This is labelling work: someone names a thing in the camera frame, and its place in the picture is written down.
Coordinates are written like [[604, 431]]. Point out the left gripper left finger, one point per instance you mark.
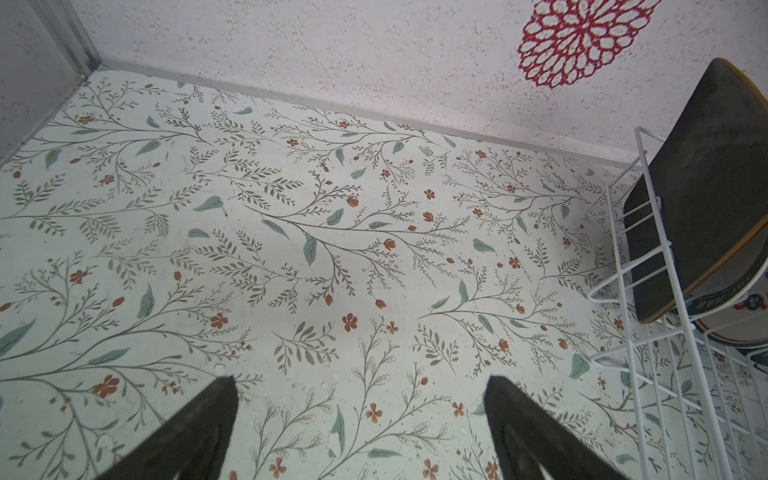
[[190, 445]]

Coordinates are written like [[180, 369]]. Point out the white wire dish rack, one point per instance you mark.
[[697, 408]]

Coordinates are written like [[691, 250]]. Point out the black square plate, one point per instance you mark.
[[710, 178]]

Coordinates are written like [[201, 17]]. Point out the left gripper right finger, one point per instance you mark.
[[531, 444]]

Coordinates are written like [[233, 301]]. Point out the white round plate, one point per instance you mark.
[[731, 308], [758, 357]]

